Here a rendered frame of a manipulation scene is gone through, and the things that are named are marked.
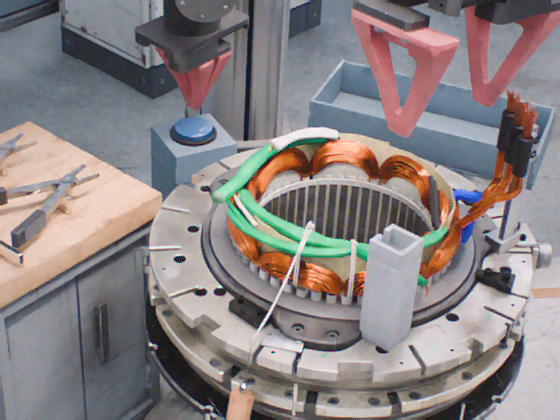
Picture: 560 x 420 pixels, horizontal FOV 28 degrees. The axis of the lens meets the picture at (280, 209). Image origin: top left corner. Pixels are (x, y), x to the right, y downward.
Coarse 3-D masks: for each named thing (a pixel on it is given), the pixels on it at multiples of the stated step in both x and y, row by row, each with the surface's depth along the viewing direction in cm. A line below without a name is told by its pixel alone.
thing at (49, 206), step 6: (60, 186) 98; (66, 186) 98; (54, 192) 97; (60, 192) 97; (66, 192) 98; (54, 198) 96; (60, 198) 97; (48, 204) 96; (54, 204) 96; (48, 210) 95; (48, 216) 95
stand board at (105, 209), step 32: (32, 128) 111; (32, 160) 106; (64, 160) 106; (96, 160) 106; (96, 192) 102; (128, 192) 102; (0, 224) 97; (64, 224) 98; (96, 224) 98; (128, 224) 100; (0, 256) 93; (32, 256) 94; (64, 256) 95; (0, 288) 90; (32, 288) 93
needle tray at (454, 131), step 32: (352, 64) 126; (320, 96) 121; (352, 96) 128; (448, 96) 124; (352, 128) 118; (384, 128) 117; (416, 128) 115; (448, 128) 123; (480, 128) 123; (544, 128) 121; (448, 160) 116; (480, 160) 114
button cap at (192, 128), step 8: (184, 120) 118; (192, 120) 118; (200, 120) 118; (176, 128) 116; (184, 128) 116; (192, 128) 116; (200, 128) 116; (208, 128) 117; (184, 136) 116; (192, 136) 115; (200, 136) 116; (208, 136) 116
